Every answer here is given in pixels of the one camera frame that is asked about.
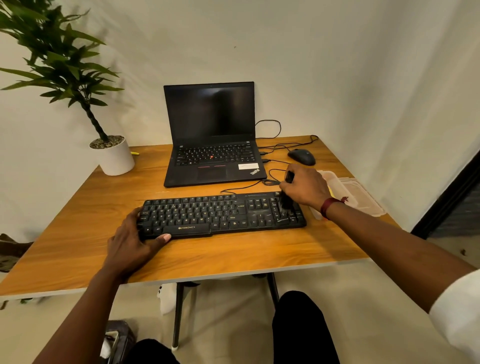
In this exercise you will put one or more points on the person's right hand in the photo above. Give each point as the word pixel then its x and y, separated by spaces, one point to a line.
pixel 307 185

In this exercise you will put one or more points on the person's left hand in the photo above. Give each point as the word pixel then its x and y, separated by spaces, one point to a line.
pixel 127 251

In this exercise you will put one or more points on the yellow cloth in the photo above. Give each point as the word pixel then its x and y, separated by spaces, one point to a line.
pixel 331 192

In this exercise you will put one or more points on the black cleaning brush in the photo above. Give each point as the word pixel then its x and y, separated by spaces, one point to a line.
pixel 287 202

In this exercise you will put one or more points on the clear plastic container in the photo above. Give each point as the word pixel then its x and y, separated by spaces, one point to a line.
pixel 337 183

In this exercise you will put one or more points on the clear lid with orange clips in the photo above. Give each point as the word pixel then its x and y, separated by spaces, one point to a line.
pixel 365 198

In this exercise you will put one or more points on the black keyboard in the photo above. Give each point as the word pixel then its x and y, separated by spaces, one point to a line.
pixel 217 215

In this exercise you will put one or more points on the person's left forearm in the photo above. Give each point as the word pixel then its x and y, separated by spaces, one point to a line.
pixel 78 318

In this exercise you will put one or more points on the person's right forearm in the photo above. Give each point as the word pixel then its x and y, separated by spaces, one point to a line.
pixel 393 251

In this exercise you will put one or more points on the person's black trousers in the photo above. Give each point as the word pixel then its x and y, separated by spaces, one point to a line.
pixel 303 330

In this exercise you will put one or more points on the person's white shirt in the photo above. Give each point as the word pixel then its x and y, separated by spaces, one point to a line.
pixel 457 315

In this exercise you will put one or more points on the red wrist band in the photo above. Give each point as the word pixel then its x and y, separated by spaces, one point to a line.
pixel 327 206

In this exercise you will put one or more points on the black computer mouse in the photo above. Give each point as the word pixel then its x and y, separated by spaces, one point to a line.
pixel 302 156

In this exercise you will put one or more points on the black table leg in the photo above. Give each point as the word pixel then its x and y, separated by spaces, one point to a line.
pixel 178 315
pixel 273 290

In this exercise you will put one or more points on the black woven basket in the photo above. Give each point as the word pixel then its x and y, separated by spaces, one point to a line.
pixel 125 337

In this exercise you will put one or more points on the white plant pot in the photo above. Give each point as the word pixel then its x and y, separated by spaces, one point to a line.
pixel 114 161

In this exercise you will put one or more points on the brown patterned bag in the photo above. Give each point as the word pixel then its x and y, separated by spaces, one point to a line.
pixel 13 249

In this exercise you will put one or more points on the black laptop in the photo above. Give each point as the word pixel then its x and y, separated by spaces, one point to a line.
pixel 210 108

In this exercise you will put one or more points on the white flower bunch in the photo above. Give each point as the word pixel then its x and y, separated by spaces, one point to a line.
pixel 3 304

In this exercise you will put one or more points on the green leafy plant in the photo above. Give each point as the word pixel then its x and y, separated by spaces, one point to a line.
pixel 60 63

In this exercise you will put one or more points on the black door frame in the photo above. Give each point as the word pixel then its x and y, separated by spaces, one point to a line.
pixel 446 202

